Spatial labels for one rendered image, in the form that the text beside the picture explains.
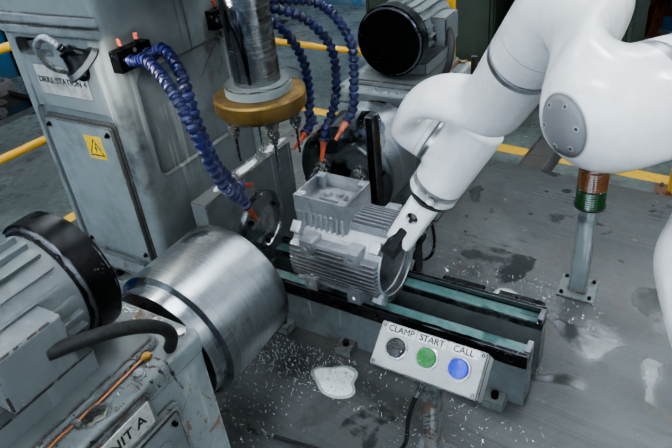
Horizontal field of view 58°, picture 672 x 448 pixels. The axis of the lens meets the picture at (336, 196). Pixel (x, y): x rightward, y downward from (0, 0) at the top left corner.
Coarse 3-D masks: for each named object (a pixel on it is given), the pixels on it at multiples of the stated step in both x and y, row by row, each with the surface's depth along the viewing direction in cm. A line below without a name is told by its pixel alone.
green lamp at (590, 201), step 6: (576, 192) 126; (582, 192) 123; (606, 192) 123; (576, 198) 126; (582, 198) 124; (588, 198) 123; (594, 198) 122; (600, 198) 122; (606, 198) 124; (576, 204) 126; (582, 204) 124; (588, 204) 123; (594, 204) 123; (600, 204) 123; (588, 210) 124; (594, 210) 124
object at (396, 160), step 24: (336, 120) 143; (360, 120) 142; (384, 120) 144; (312, 144) 144; (336, 144) 141; (360, 144) 138; (384, 144) 139; (312, 168) 149; (336, 168) 145; (360, 168) 140; (384, 168) 138; (408, 168) 146; (384, 192) 141
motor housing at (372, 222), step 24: (360, 216) 117; (384, 216) 116; (336, 240) 118; (360, 240) 116; (384, 240) 114; (312, 264) 121; (336, 264) 117; (360, 264) 113; (384, 264) 129; (408, 264) 127; (336, 288) 121; (360, 288) 116; (384, 288) 123
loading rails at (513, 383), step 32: (288, 256) 142; (288, 288) 131; (416, 288) 126; (448, 288) 125; (288, 320) 136; (320, 320) 131; (352, 320) 126; (416, 320) 117; (448, 320) 126; (480, 320) 121; (512, 320) 117; (544, 320) 115; (352, 352) 127; (512, 352) 108; (512, 384) 112
